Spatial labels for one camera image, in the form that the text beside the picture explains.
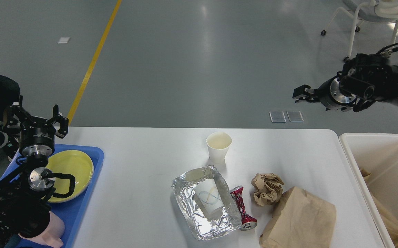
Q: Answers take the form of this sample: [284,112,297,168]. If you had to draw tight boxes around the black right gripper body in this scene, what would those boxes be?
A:
[318,77,357,111]

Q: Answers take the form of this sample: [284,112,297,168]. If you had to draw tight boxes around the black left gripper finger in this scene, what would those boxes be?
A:
[49,105,69,139]
[7,95,34,128]

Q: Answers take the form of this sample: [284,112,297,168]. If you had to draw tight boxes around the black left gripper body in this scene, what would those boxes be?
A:
[19,117,56,157]

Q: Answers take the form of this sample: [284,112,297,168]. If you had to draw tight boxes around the yellow plastic plate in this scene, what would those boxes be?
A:
[46,150,94,204]

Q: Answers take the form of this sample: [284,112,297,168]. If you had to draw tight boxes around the pink mug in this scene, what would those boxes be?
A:
[18,211,65,248]

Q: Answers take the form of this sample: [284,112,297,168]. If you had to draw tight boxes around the brown paper bag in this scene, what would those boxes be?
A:
[359,168,398,248]
[259,186,337,248]

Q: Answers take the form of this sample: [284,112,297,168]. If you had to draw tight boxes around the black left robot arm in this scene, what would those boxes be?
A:
[0,97,76,248]

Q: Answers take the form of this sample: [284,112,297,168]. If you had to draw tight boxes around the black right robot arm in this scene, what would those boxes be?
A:
[292,42,398,112]

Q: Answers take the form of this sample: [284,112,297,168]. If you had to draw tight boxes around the transparent floor plate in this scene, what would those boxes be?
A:
[269,111,287,123]
[286,111,304,122]

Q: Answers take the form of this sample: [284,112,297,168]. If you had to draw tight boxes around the white floor label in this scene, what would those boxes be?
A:
[57,37,71,44]

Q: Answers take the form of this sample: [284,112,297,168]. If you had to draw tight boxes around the blue plastic tray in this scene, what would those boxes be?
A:
[0,144,104,248]

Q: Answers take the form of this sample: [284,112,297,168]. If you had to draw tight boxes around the white plastic bin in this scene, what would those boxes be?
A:
[339,133,398,248]

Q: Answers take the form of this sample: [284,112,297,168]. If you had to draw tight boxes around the white rolling chair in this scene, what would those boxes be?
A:
[320,0,398,62]

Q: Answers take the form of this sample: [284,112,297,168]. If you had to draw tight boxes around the crumpled brown paper ball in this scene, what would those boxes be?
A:
[251,173,285,207]

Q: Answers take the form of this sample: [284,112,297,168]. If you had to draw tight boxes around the white paper cup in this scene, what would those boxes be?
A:
[206,132,233,164]

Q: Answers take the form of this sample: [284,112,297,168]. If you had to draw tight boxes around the crushed red can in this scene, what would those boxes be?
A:
[230,185,257,231]

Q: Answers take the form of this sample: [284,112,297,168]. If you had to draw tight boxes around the aluminium foil tray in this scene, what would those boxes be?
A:
[172,165,242,240]

